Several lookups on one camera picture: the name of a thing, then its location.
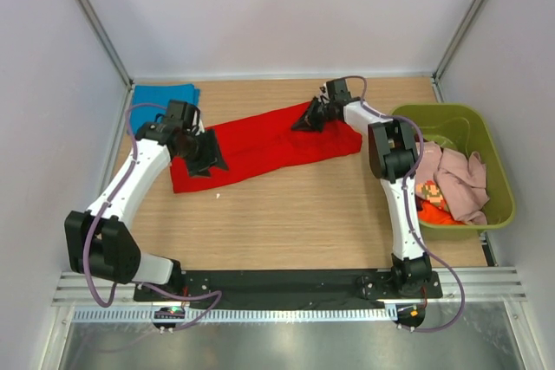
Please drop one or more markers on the aluminium front rail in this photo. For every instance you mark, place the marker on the aluminium front rail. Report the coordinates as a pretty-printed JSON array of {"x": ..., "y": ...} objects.
[{"x": 481, "y": 284}]

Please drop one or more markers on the white slotted cable duct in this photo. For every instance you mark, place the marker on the white slotted cable duct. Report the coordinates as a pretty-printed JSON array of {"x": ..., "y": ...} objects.
[{"x": 172, "y": 314}]

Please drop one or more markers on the red t-shirt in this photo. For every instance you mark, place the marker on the red t-shirt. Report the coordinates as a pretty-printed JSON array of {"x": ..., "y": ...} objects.
[{"x": 263, "y": 143}]

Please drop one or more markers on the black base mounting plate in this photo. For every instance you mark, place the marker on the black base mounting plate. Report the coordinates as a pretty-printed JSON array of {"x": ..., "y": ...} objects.
[{"x": 311, "y": 289}]

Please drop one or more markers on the olive green plastic bin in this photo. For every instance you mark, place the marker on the olive green plastic bin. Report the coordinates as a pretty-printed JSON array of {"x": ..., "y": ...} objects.
[{"x": 462, "y": 129}]

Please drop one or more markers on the white printed t-shirt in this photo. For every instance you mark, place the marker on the white printed t-shirt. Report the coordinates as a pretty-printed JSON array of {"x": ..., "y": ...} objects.
[{"x": 431, "y": 192}]

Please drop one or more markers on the orange t-shirt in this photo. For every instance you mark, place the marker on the orange t-shirt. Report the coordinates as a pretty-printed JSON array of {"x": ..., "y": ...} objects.
[{"x": 431, "y": 214}]

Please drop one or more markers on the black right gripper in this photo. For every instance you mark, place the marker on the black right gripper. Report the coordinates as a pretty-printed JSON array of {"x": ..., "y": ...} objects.
[{"x": 317, "y": 127}]

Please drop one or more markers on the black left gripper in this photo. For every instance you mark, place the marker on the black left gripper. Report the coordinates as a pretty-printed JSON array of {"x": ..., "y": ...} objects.
[{"x": 213, "y": 158}]

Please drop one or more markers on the pink t-shirt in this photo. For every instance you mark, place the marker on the pink t-shirt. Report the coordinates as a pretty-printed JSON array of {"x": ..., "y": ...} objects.
[{"x": 462, "y": 181}]

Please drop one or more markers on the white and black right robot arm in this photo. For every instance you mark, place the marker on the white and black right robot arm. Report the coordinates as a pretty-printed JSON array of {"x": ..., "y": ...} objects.
[{"x": 393, "y": 143}]

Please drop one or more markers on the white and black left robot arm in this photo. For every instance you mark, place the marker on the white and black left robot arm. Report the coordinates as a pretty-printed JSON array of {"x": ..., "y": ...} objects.
[{"x": 99, "y": 239}]

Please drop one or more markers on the folded blue t-shirt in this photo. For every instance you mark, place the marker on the folded blue t-shirt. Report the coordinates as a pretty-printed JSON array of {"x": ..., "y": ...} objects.
[{"x": 149, "y": 101}]

